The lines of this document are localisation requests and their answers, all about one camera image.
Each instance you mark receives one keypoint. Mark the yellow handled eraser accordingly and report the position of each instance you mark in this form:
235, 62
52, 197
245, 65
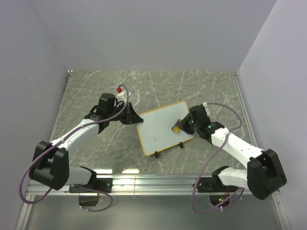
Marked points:
177, 126

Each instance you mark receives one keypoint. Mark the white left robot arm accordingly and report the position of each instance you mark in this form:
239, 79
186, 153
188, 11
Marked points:
52, 159

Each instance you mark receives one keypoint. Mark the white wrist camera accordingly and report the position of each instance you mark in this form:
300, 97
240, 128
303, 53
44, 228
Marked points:
205, 105
122, 94

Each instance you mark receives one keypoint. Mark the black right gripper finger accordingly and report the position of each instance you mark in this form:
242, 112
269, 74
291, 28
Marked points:
188, 130
185, 122

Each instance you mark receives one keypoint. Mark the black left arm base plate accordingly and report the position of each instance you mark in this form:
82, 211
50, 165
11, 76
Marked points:
103, 185

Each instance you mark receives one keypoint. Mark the aluminium side rail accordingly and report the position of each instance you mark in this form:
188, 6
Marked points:
245, 112

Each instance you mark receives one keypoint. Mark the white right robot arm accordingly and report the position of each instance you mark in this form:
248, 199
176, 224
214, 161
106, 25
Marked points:
263, 173

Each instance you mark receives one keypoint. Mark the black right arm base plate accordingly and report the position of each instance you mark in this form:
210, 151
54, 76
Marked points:
206, 185

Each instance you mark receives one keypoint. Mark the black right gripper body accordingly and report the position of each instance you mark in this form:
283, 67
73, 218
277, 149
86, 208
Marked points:
194, 126

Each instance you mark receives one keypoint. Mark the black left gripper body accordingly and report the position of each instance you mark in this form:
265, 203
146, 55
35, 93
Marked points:
116, 110

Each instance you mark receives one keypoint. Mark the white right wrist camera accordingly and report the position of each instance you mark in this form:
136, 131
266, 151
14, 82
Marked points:
205, 105

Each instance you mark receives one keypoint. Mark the yellow framed whiteboard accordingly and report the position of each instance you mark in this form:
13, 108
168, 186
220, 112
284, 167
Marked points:
155, 132

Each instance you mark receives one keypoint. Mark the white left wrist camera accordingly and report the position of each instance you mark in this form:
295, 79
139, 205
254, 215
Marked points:
122, 94

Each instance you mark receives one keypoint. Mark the aluminium mounting rail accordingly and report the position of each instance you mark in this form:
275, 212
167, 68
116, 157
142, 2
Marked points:
134, 185

